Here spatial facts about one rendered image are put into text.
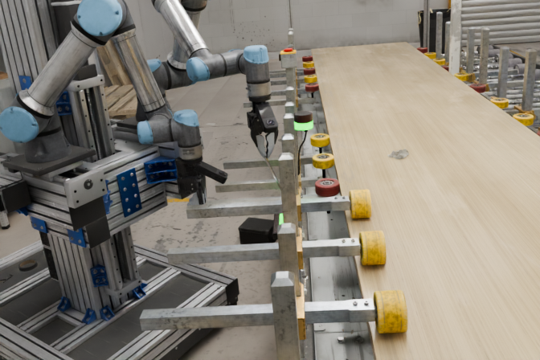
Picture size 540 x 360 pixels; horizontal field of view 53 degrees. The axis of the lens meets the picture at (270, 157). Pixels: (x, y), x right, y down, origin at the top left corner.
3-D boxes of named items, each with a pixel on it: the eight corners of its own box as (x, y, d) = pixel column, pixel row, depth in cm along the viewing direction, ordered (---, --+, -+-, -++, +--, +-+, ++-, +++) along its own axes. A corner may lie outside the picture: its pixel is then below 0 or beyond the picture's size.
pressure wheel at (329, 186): (317, 218, 178) (315, 186, 174) (316, 208, 186) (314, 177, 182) (341, 217, 178) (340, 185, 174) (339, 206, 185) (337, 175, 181)
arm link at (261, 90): (273, 82, 168) (248, 86, 166) (274, 96, 170) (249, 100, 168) (266, 78, 175) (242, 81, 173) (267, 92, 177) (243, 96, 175)
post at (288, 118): (292, 247, 189) (283, 116, 173) (292, 243, 193) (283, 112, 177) (302, 247, 189) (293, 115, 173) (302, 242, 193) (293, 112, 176)
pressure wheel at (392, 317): (372, 301, 112) (377, 339, 107) (374, 284, 106) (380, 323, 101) (401, 300, 111) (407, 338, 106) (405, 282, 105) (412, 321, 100)
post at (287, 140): (292, 285, 166) (280, 137, 149) (292, 279, 169) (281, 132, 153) (304, 284, 165) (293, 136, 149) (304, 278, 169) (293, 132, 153)
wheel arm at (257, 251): (168, 266, 131) (165, 252, 130) (171, 258, 135) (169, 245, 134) (375, 255, 128) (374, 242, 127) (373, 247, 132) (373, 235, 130)
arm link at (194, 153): (202, 140, 179) (198, 148, 171) (204, 153, 180) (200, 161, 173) (180, 141, 179) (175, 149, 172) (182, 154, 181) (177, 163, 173)
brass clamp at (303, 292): (276, 341, 103) (275, 319, 102) (278, 300, 116) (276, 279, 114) (308, 340, 103) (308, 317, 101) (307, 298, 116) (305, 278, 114)
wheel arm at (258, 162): (223, 171, 230) (222, 161, 229) (224, 169, 234) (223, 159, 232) (326, 165, 228) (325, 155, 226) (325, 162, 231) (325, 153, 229)
